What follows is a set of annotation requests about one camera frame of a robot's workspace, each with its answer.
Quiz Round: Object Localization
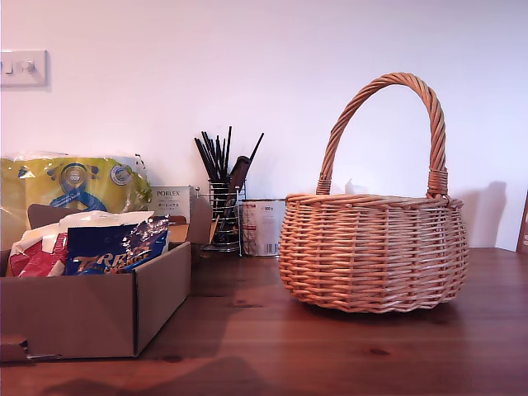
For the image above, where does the white green Galaxy egg bag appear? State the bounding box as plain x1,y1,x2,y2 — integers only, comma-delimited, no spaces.
59,209,156,230

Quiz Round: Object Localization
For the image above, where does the blue orange chocolate egg bag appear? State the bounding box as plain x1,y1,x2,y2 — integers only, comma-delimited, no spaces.
64,217,171,276

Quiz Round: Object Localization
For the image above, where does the brown cardboard box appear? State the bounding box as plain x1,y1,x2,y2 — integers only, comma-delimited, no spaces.
0,196,216,364

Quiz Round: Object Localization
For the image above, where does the red and white egg bag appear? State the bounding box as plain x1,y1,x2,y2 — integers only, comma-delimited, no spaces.
7,229,69,277

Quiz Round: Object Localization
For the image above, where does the white Porlex box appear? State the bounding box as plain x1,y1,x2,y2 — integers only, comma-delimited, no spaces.
150,185,197,226

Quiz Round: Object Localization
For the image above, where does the tin can with white label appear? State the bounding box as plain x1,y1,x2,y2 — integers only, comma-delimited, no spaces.
241,198,286,257

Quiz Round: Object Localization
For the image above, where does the black chopstick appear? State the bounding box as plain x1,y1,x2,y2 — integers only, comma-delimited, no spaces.
200,130,220,181
194,137,213,182
246,131,265,164
224,125,233,179

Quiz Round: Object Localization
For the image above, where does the yellow plastic package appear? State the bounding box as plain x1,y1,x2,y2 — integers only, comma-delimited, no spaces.
0,150,153,251

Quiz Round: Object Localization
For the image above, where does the brown wooden chair part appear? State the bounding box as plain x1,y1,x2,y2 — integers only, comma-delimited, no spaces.
516,193,528,253

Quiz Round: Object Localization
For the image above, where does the brown-handled knife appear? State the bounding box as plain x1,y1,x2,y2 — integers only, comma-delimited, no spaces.
224,155,251,207

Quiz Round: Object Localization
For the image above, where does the chrome wire utensil holder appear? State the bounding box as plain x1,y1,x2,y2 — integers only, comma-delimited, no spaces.
199,179,248,252

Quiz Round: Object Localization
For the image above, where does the woven wicker basket with handle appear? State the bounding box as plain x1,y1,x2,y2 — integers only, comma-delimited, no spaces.
278,72,470,314

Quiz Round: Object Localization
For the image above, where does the white wall switch plate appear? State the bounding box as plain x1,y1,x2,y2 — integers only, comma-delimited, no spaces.
0,49,49,87

